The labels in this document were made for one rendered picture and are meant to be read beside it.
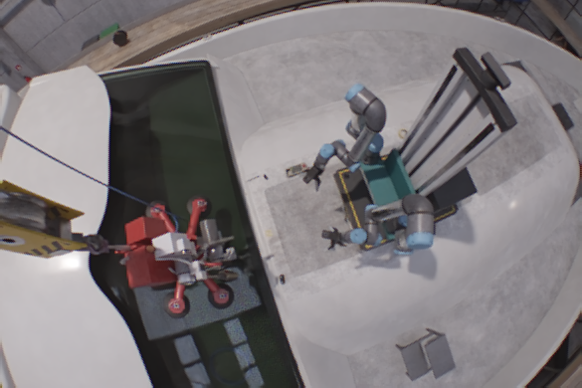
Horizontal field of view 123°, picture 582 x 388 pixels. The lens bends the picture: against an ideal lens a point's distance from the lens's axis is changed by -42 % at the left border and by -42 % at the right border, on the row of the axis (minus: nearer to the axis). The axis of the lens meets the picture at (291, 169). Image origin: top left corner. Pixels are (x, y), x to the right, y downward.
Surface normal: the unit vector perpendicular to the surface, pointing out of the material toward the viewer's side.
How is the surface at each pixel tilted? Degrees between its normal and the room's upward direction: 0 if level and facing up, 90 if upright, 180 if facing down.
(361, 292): 12
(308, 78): 0
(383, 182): 0
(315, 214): 0
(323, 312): 16
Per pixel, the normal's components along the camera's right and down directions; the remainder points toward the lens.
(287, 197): -0.07, -0.36
